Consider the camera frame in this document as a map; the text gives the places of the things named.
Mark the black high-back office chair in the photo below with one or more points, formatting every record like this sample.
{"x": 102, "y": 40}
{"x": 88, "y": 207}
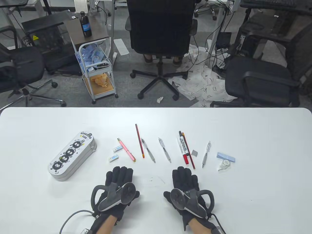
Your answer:
{"x": 158, "y": 24}

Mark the red wooden pencil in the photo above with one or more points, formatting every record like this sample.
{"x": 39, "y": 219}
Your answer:
{"x": 192, "y": 162}
{"x": 139, "y": 141}

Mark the grey hand controller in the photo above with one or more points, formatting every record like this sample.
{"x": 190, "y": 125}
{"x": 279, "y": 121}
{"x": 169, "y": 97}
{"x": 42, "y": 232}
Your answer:
{"x": 192, "y": 202}
{"x": 112, "y": 199}

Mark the white printed floor sheet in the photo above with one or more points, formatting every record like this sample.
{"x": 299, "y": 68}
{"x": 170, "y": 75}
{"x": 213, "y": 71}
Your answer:
{"x": 207, "y": 85}

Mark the white trolley cart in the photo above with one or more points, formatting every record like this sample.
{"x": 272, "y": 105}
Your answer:
{"x": 97, "y": 93}

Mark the white marker red cap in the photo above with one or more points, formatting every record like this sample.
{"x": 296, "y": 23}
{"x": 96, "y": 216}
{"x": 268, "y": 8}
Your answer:
{"x": 186, "y": 159}

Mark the orange cloth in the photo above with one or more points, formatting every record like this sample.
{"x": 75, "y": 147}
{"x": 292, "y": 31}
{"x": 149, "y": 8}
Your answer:
{"x": 100, "y": 80}

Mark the person's right hand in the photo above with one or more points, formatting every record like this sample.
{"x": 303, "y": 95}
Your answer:
{"x": 185, "y": 176}

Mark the person's right forearm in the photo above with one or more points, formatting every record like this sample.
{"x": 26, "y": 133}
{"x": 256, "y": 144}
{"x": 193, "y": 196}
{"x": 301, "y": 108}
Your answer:
{"x": 199, "y": 228}

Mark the black cabinet yellow sticker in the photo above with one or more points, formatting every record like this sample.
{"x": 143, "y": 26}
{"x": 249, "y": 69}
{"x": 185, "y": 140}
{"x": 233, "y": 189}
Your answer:
{"x": 48, "y": 41}

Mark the pile of blue packets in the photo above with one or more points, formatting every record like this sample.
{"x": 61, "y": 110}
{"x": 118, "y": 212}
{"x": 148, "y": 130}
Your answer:
{"x": 91, "y": 54}

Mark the white marker black cap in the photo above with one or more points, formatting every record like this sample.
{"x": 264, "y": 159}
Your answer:
{"x": 184, "y": 145}

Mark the silver mechanical pen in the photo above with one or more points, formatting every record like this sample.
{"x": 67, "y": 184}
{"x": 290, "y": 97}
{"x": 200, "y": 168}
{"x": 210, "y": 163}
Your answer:
{"x": 206, "y": 156}

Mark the white power strip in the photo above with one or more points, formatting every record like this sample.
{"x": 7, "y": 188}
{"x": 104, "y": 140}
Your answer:
{"x": 115, "y": 58}

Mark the black mesh armrest chair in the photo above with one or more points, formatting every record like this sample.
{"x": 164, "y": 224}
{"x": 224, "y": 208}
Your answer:
{"x": 258, "y": 73}

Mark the black mesh office chair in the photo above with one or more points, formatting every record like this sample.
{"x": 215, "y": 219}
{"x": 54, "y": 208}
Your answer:
{"x": 275, "y": 26}

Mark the black chair chrome base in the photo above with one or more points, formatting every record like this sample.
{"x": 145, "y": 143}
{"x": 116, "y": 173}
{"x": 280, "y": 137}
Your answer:
{"x": 26, "y": 65}

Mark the clear gel pen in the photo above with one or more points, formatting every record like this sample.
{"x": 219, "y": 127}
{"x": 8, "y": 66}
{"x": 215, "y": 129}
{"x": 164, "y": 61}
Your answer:
{"x": 164, "y": 150}
{"x": 148, "y": 150}

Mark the crumpled white paper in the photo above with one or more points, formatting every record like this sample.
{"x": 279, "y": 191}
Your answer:
{"x": 160, "y": 100}

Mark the grey right hand controller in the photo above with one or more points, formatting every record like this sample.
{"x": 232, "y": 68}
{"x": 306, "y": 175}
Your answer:
{"x": 192, "y": 202}

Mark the small grey metal block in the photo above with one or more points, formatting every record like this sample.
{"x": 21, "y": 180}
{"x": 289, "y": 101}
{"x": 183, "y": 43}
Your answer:
{"x": 194, "y": 153}

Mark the pink pen gold trim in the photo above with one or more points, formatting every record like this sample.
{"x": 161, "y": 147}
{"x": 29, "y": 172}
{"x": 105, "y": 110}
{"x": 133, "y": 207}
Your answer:
{"x": 126, "y": 150}

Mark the person's left forearm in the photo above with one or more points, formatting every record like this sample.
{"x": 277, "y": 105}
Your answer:
{"x": 107, "y": 226}

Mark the grey chair wheel base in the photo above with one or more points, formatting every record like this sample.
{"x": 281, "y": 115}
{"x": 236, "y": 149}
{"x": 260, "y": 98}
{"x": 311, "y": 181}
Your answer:
{"x": 207, "y": 11}

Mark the dark bottle blue label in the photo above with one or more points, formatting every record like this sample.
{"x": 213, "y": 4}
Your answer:
{"x": 85, "y": 24}

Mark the white desk leg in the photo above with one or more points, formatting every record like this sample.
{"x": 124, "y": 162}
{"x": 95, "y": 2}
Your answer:
{"x": 112, "y": 29}
{"x": 217, "y": 24}

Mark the light blue note pad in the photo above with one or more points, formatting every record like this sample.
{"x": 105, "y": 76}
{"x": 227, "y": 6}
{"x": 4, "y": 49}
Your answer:
{"x": 225, "y": 156}

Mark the white eraser blue sleeve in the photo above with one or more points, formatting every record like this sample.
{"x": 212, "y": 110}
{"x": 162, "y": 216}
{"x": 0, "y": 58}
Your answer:
{"x": 117, "y": 148}
{"x": 113, "y": 158}

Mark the white correction tape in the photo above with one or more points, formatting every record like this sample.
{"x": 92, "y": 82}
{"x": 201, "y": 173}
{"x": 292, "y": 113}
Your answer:
{"x": 224, "y": 165}

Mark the person's left hand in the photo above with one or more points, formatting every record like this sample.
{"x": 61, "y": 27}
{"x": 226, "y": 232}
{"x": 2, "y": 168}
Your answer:
{"x": 119, "y": 174}

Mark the grey left hand controller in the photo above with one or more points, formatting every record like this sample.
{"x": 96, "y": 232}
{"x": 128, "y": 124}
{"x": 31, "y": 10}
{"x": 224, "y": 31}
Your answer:
{"x": 112, "y": 199}

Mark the white cartoon print pencil case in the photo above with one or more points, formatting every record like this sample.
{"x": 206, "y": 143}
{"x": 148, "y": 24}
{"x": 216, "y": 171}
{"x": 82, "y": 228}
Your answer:
{"x": 70, "y": 156}

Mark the white paper sheet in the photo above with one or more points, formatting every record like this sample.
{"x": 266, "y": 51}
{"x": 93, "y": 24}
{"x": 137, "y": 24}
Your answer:
{"x": 121, "y": 46}

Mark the black box on floor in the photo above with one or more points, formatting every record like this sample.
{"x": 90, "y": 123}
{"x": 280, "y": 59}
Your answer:
{"x": 223, "y": 40}

